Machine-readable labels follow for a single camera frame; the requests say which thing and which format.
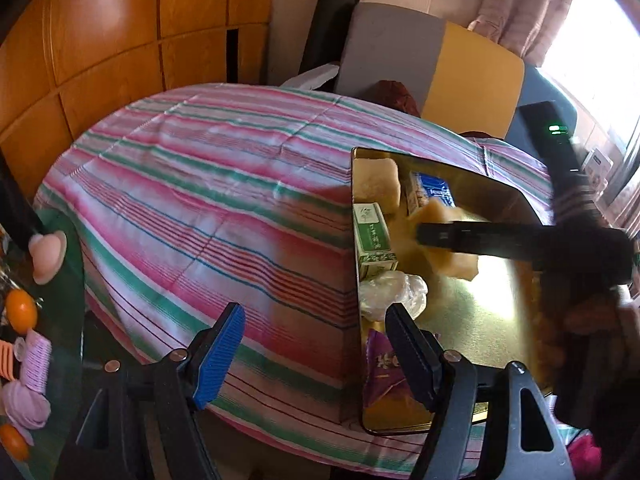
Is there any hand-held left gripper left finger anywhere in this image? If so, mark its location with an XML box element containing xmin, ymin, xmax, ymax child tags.
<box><xmin>54</xmin><ymin>302</ymin><xmax>247</xmax><ymax>480</ymax></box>

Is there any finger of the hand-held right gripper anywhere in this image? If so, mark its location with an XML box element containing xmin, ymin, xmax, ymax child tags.
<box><xmin>416</xmin><ymin>221</ymin><xmax>547</xmax><ymax>264</ymax></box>

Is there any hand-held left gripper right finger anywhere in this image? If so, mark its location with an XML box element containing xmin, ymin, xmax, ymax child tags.
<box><xmin>385</xmin><ymin>303</ymin><xmax>577</xmax><ymax>480</ymax></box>

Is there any purple snack packet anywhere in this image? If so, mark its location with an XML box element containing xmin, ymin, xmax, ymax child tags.
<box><xmin>364</xmin><ymin>327</ymin><xmax>441</xmax><ymax>411</ymax></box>

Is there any tan sponge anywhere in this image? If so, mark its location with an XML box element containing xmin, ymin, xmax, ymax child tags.
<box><xmin>352</xmin><ymin>156</ymin><xmax>403</xmax><ymax>213</ymax></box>
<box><xmin>405</xmin><ymin>200</ymin><xmax>481</xmax><ymax>281</ymax></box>

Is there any clear plastic bag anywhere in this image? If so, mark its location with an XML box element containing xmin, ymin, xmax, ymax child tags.
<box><xmin>359</xmin><ymin>270</ymin><xmax>430</xmax><ymax>321</ymax></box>

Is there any blue tissue pack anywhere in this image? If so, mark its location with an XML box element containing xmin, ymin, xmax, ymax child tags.
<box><xmin>405</xmin><ymin>170</ymin><xmax>458</xmax><ymax>216</ymax></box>

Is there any gold tin box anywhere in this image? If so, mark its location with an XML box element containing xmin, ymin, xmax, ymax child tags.
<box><xmin>350</xmin><ymin>146</ymin><xmax>556</xmax><ymax>436</ymax></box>

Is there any green and white carton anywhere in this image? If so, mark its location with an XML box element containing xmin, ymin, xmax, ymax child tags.
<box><xmin>352</xmin><ymin>201</ymin><xmax>401</xmax><ymax>281</ymax></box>

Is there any person's right hand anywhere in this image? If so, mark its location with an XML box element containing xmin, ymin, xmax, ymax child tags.
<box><xmin>564</xmin><ymin>284</ymin><xmax>640</xmax><ymax>352</ymax></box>

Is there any white appliance box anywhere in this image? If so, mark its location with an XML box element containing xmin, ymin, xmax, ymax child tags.
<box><xmin>585</xmin><ymin>147</ymin><xmax>613</xmax><ymax>186</ymax></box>

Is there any dark red cloth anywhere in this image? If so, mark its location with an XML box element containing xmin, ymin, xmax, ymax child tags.
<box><xmin>370</xmin><ymin>80</ymin><xmax>421</xmax><ymax>116</ymax></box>

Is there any pink green striped tablecloth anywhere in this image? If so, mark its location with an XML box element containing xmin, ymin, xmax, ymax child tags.
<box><xmin>32</xmin><ymin>82</ymin><xmax>596</xmax><ymax>466</ymax></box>

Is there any pink ridged toy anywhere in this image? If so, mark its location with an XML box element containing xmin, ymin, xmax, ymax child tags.
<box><xmin>20</xmin><ymin>330</ymin><xmax>53</xmax><ymax>393</ymax></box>

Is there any bright pink cloth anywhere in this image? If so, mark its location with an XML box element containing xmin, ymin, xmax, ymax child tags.
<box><xmin>565</xmin><ymin>430</ymin><xmax>608</xmax><ymax>480</ymax></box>

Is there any pink round toy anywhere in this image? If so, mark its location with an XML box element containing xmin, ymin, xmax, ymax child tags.
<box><xmin>27</xmin><ymin>230</ymin><xmax>68</xmax><ymax>283</ymax></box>

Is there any purple shell toy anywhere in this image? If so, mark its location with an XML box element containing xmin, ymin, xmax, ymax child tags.
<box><xmin>2</xmin><ymin>382</ymin><xmax>51</xmax><ymax>431</ymax></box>

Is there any orange fruit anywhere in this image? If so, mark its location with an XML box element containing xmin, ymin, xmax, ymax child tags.
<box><xmin>5</xmin><ymin>287</ymin><xmax>38</xmax><ymax>333</ymax></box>
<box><xmin>0</xmin><ymin>422</ymin><xmax>31</xmax><ymax>461</ymax></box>

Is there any stack of orange toy plates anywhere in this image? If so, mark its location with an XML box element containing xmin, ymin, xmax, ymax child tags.
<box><xmin>0</xmin><ymin>340</ymin><xmax>16</xmax><ymax>381</ymax></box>

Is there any grey yellow blue sofa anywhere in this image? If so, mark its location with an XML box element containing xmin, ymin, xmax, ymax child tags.
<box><xmin>335</xmin><ymin>2</ymin><xmax>611</xmax><ymax>161</ymax></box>

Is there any white foam piece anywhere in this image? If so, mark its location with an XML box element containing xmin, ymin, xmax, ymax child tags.
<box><xmin>280</xmin><ymin>62</ymin><xmax>341</xmax><ymax>92</ymax></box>

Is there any pink curtain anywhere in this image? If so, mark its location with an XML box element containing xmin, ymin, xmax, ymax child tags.
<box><xmin>467</xmin><ymin>0</ymin><xmax>586</xmax><ymax>58</ymax></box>

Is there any black pole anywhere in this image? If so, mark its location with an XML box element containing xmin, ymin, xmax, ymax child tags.
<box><xmin>0</xmin><ymin>152</ymin><xmax>46</xmax><ymax>251</ymax></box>

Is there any black rolled mat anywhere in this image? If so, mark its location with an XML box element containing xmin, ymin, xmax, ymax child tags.
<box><xmin>300</xmin><ymin>0</ymin><xmax>363</xmax><ymax>76</ymax></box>

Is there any wooden wardrobe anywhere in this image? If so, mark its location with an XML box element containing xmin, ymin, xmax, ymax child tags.
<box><xmin>0</xmin><ymin>0</ymin><xmax>276</xmax><ymax>186</ymax></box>

